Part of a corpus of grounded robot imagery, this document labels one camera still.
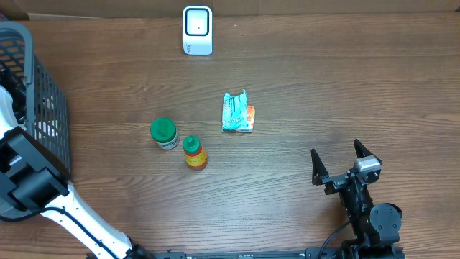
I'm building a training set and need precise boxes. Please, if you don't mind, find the white barcode scanner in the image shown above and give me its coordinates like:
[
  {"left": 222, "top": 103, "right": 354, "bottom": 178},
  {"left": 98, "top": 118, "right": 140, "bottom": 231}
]
[{"left": 182, "top": 5, "right": 213, "bottom": 55}]

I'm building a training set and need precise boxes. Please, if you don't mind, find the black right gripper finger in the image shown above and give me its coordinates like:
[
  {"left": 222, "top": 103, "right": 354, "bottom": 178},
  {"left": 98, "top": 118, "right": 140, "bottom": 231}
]
[
  {"left": 353, "top": 139, "right": 373, "bottom": 158},
  {"left": 310, "top": 149, "right": 329, "bottom": 186}
]

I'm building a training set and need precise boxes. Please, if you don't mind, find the small orange box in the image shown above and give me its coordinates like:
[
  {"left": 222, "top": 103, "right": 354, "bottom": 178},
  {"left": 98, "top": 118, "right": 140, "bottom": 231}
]
[{"left": 247, "top": 105, "right": 255, "bottom": 132}]

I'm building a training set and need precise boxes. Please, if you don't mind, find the green cap hot sauce bottle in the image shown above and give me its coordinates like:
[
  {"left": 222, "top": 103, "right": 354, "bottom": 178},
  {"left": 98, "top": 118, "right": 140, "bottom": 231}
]
[{"left": 183, "top": 135, "right": 208, "bottom": 171}]

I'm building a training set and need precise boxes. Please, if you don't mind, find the dark grey mesh basket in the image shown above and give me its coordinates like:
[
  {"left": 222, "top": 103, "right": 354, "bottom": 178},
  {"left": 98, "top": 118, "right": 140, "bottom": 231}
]
[{"left": 1, "top": 21, "right": 71, "bottom": 222}]

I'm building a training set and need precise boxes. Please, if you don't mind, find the green cap white jar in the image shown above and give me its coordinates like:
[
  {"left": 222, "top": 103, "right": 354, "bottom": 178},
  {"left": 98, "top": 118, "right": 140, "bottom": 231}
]
[{"left": 150, "top": 117, "right": 180, "bottom": 150}]

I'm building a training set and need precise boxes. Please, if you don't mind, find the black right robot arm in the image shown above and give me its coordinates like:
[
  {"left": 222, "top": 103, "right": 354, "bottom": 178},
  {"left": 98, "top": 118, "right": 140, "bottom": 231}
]
[{"left": 305, "top": 139, "right": 405, "bottom": 259}]

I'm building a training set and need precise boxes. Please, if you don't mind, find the black cable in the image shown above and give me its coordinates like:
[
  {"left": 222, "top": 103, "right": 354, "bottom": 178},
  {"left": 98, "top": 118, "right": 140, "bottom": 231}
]
[{"left": 317, "top": 219, "right": 351, "bottom": 259}]

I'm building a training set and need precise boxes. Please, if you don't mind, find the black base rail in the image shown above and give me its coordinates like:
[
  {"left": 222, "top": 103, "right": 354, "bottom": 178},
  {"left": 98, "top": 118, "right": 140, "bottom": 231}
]
[{"left": 150, "top": 247, "right": 346, "bottom": 259}]

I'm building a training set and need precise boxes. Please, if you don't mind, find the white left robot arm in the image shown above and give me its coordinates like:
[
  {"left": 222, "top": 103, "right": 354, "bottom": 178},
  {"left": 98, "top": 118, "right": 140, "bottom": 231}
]
[{"left": 1, "top": 88, "right": 152, "bottom": 258}]

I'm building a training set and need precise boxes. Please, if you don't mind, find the teal wipes pack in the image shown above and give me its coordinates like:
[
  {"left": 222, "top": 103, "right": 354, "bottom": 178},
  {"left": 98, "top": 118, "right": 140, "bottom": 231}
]
[{"left": 221, "top": 89, "right": 252, "bottom": 133}]

